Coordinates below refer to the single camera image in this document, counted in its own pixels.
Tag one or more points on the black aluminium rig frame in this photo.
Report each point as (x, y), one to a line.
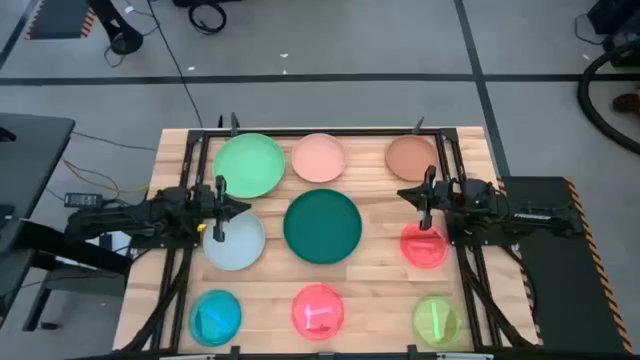
(365, 132)

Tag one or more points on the black equipment case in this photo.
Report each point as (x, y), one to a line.
(620, 20)

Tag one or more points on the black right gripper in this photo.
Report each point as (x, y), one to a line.
(445, 196)

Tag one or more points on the large light green plate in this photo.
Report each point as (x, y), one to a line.
(250, 160)

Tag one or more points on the person's shoe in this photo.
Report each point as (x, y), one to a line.
(627, 103)

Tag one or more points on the blue transparent plastic plate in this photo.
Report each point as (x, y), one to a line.
(215, 317)

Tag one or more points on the pale grey-blue plastic plate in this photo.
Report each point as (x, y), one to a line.
(240, 245)

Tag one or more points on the black desk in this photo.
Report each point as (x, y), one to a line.
(30, 165)

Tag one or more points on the grey hazard-striped floor mat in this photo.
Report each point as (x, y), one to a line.
(55, 17)

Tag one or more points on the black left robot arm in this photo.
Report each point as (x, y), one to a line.
(125, 217)

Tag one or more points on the pink plastic plate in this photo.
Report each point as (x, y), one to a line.
(318, 157)

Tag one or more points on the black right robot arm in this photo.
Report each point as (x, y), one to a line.
(525, 217)

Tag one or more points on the black hazard-striped floor mat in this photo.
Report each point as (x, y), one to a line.
(560, 290)

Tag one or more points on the black chair base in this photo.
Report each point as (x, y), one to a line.
(122, 42)

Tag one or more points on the red transparent plastic plate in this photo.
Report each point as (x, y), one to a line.
(425, 250)
(317, 312)

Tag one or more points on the green transparent plastic plate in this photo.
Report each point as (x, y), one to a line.
(437, 320)

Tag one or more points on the large dark green plate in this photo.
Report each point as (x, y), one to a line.
(322, 226)

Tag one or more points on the brown plastic plate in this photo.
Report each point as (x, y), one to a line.
(410, 157)

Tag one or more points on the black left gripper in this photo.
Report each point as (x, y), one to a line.
(205, 202)

